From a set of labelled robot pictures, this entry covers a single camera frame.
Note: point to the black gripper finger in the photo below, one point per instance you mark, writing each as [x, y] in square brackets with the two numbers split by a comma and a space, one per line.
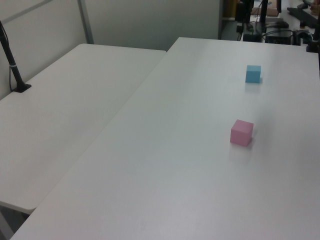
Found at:
[241, 28]
[238, 28]

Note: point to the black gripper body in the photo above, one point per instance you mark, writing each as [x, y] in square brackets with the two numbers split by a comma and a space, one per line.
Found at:
[241, 11]

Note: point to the blue cube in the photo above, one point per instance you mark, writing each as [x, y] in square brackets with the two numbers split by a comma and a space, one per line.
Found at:
[252, 74]

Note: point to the pink cube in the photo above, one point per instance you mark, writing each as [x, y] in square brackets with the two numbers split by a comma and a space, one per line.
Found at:
[240, 133]

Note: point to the black monitor stand pole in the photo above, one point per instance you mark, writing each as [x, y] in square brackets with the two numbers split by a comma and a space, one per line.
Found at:
[264, 15]

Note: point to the brown cardboard box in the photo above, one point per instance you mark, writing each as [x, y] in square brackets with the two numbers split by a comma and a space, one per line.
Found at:
[271, 6]

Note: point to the black electronics box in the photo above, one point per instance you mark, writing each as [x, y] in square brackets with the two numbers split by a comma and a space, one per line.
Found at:
[278, 37]

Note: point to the dark computer mouse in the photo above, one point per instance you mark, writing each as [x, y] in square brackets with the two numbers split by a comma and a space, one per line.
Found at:
[281, 24]

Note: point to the black table clamp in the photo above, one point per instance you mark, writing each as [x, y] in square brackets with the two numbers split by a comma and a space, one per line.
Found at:
[312, 42]

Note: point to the black camera stand pole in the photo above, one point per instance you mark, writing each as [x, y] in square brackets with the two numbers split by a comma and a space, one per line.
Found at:
[11, 67]

